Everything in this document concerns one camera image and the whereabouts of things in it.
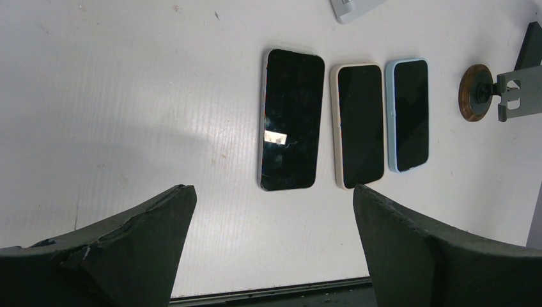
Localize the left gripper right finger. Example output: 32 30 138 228
353 185 541 306

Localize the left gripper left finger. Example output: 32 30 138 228
1 185 197 306

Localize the cream phone black screen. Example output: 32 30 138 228
330 63 385 190

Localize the light blue phone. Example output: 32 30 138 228
384 58 430 173

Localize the lavender phone black screen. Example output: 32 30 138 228
259 49 325 191

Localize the white folding phone stand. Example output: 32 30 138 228
330 0 387 24

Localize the wooden round-base phone stand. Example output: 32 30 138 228
458 64 541 122

